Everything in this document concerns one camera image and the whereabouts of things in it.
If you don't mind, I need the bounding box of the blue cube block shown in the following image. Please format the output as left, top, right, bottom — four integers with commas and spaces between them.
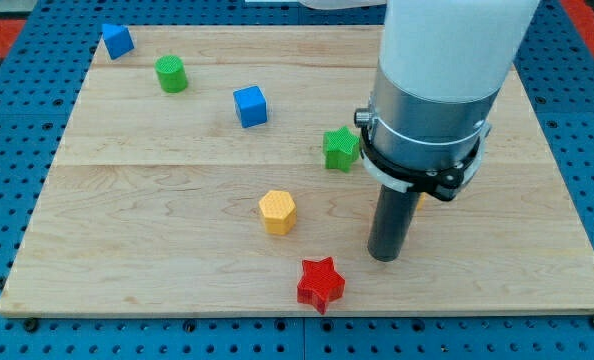
233, 86, 268, 128

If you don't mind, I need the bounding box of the red star block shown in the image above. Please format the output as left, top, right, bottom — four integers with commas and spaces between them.
297, 257, 345, 315

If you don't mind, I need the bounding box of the yellow hexagon block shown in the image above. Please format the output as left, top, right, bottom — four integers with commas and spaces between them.
258, 190, 297, 235

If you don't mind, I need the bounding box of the green cylinder block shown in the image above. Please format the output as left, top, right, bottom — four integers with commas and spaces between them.
155, 55, 188, 93

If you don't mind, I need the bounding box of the yellow block behind rod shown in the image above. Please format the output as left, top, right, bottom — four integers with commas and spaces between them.
416, 193, 426, 210

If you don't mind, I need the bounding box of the green star block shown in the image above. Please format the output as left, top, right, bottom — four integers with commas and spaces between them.
322, 126, 360, 173

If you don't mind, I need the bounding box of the blue triangle block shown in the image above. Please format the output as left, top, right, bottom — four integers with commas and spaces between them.
102, 24, 134, 60

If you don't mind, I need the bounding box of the wooden board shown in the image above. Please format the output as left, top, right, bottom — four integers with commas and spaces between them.
0, 25, 594, 318

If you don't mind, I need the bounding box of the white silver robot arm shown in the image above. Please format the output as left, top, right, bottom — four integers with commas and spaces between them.
355, 0, 539, 201

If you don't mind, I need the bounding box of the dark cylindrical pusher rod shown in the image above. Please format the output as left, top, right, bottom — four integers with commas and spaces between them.
367, 186, 420, 262

